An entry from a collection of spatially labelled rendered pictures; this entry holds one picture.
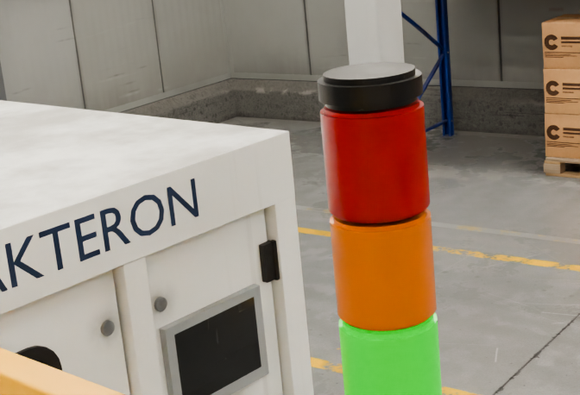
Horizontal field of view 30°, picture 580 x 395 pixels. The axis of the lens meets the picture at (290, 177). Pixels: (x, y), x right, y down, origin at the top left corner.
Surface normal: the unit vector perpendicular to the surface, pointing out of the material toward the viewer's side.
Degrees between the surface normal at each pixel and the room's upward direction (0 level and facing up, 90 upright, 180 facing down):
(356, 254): 90
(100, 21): 90
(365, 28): 90
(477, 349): 0
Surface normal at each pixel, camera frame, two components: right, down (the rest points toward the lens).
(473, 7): -0.59, 0.26
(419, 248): 0.65, 0.14
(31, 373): -0.09, -0.96
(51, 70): 0.80, 0.08
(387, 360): -0.07, 0.27
